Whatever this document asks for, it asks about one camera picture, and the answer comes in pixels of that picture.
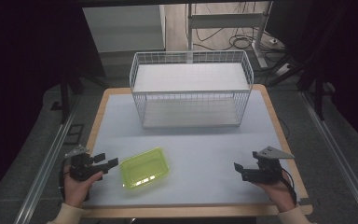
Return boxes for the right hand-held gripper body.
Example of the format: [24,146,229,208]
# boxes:
[241,146,296,184]

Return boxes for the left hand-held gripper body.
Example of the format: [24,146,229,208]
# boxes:
[63,145,110,183]

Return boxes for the green plastic container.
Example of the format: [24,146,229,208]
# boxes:
[119,147,171,190]

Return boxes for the white wire shelf rack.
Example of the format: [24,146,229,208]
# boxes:
[129,49,255,129]

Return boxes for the person's left hand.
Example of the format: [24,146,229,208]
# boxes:
[62,165,104,209]

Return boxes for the person's right hand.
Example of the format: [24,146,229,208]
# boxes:
[253,170,296,214]

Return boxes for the black stand leg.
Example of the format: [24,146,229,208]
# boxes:
[49,73,85,125]
[297,70,336,121]

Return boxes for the white power strip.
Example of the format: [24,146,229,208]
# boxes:
[268,37,285,49]

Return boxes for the white cabinet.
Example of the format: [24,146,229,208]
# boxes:
[81,4,168,54]

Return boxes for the white metal stand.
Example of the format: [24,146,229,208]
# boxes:
[186,1,274,70]

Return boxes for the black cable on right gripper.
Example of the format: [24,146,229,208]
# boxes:
[281,169,298,206]

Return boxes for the aluminium rail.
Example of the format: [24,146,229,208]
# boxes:
[13,92,82,224]
[298,91,358,224]

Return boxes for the black cables on floor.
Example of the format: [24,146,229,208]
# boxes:
[193,1,293,63]

